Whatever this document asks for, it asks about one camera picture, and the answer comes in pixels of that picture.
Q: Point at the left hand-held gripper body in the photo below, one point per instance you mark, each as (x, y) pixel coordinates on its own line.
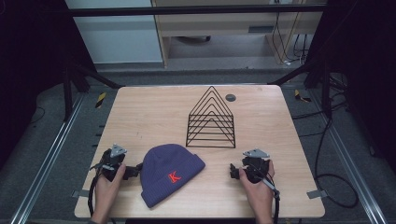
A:
(109, 163)

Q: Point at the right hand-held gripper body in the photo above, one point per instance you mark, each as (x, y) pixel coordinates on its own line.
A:
(257, 168)

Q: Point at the purple knit beanie hat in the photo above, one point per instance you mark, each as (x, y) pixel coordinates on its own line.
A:
(165, 174)

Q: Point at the person's right hand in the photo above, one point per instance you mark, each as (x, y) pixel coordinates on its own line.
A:
(261, 196)

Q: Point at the person's left hand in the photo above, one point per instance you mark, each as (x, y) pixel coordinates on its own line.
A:
(107, 196)

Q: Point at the yellow black striped tape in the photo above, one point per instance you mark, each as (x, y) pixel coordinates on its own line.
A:
(100, 99)
(300, 96)

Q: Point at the grey round table grommet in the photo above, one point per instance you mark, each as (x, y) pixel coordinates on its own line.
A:
(230, 97)

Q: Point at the black metal stand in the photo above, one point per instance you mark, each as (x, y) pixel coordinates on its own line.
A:
(326, 90)
(67, 93)

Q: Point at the white cabinet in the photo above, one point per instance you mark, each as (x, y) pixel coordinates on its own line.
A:
(118, 37)

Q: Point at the black curtain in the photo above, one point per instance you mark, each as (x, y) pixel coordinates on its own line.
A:
(28, 62)
(367, 62)

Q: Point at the light wooden desk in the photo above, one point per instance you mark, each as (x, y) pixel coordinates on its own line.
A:
(205, 23)

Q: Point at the grey metal table bracket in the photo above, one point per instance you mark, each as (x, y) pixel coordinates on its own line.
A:
(317, 194)
(79, 193)

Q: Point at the aluminium floor rail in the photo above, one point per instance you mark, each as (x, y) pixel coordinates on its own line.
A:
(46, 161)
(351, 161)

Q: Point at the black horizontal frame bar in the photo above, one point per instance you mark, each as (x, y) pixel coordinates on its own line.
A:
(186, 11)

